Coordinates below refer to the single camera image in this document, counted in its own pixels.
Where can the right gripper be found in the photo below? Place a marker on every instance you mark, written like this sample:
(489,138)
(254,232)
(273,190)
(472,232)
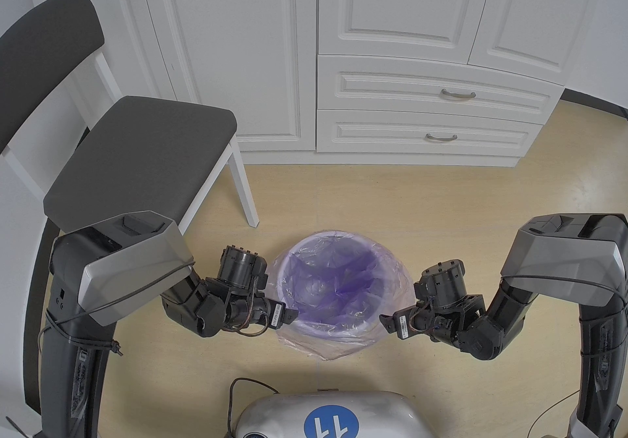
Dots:
(422,323)

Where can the white chair, dark grey seat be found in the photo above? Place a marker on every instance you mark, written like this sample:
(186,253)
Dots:
(147,151)

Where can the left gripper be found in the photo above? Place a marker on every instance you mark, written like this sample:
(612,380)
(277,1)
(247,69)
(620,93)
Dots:
(255,316)

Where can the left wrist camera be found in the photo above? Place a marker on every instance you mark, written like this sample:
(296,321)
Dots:
(260,281)

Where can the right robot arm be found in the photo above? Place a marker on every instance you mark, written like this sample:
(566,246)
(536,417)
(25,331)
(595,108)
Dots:
(564,264)

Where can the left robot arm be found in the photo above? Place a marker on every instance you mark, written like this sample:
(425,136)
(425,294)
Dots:
(127,269)

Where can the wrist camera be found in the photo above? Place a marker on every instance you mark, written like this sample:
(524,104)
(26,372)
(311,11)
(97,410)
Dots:
(422,290)
(260,281)

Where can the purple plastic bag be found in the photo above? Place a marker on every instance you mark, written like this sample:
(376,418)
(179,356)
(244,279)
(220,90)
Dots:
(343,279)

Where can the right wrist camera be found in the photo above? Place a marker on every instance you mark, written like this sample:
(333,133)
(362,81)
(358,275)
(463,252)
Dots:
(422,290)

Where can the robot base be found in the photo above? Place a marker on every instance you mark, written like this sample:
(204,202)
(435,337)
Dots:
(274,416)

